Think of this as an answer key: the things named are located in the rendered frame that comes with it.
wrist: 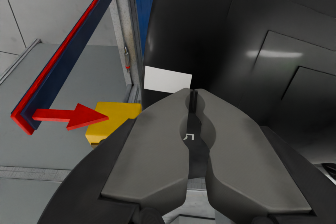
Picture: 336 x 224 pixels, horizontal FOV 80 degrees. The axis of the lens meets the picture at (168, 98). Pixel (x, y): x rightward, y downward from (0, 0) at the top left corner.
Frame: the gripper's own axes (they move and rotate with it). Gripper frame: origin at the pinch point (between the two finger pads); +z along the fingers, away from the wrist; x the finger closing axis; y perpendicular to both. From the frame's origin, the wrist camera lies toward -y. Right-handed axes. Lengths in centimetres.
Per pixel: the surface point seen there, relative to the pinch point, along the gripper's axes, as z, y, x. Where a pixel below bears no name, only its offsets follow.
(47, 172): 41, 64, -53
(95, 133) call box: 18.2, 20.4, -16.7
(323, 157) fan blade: 2.2, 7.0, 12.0
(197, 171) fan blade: 1.9, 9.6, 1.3
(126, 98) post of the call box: 34.5, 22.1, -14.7
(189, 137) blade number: 1.4, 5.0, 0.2
